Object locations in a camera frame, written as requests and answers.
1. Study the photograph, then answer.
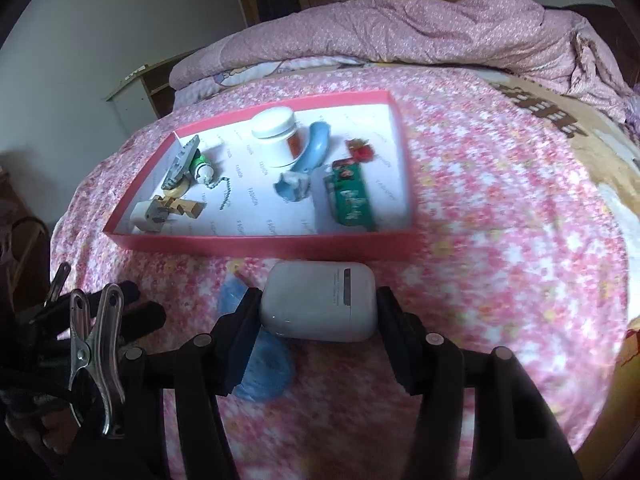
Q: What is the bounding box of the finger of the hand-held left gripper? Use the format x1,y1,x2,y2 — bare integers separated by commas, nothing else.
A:
30,280,142,327
50,301,167,347

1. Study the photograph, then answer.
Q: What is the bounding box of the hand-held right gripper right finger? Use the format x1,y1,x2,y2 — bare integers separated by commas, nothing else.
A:
375,286,583,480

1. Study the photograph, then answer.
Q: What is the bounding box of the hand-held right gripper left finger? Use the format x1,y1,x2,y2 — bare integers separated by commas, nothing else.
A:
65,287,263,480

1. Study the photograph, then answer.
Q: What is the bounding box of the blue transparent correction tape dispenser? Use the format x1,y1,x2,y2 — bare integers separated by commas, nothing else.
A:
217,277,296,402

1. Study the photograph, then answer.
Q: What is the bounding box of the white earbud case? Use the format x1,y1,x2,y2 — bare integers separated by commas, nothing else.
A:
259,260,378,343

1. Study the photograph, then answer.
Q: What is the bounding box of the pink shallow cardboard box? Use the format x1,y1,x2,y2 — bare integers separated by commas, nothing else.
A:
102,90,421,263

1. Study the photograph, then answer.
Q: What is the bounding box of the wooden block piece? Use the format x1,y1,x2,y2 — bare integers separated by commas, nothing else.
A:
152,194,206,221

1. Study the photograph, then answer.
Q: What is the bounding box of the grey studded building plate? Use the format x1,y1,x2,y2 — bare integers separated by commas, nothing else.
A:
162,135,202,192

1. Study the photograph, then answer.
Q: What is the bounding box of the green keychain with chain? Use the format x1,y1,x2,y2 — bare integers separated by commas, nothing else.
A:
191,156,235,211

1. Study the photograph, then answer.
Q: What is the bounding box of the green lighter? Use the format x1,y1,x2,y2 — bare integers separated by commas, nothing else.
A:
322,157,378,233

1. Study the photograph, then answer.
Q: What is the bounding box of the red transparent toy charm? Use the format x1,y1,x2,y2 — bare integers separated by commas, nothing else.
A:
345,137,376,163

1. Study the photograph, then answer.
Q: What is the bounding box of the white bottle with orange label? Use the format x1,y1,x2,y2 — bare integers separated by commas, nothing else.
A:
250,107,305,168

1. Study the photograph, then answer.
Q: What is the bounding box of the blue curved plastic part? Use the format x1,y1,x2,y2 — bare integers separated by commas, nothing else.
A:
274,121,333,204

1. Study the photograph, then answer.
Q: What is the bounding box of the large metal spring clip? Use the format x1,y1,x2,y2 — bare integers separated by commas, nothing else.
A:
67,284,126,436

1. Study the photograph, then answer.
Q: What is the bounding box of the white plug adapter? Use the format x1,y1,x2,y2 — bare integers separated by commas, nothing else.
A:
130,199,176,233

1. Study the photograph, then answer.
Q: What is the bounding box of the wooden chair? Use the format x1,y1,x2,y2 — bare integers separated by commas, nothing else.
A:
0,167,51,306

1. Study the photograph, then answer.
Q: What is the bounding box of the pink floral bedsheet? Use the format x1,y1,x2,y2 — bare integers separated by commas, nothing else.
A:
50,65,631,480

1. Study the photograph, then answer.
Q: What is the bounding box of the white bedside cabinet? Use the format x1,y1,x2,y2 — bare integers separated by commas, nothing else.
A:
104,50,201,120

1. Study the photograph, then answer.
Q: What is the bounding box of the cartoon print cloth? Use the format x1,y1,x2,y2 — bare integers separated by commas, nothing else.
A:
207,57,366,88

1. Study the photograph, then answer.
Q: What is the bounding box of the brown patterned blanket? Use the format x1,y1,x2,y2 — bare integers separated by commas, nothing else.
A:
475,67,640,311

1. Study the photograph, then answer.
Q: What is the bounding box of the pink quilt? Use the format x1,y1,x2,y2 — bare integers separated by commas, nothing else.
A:
169,0,636,121

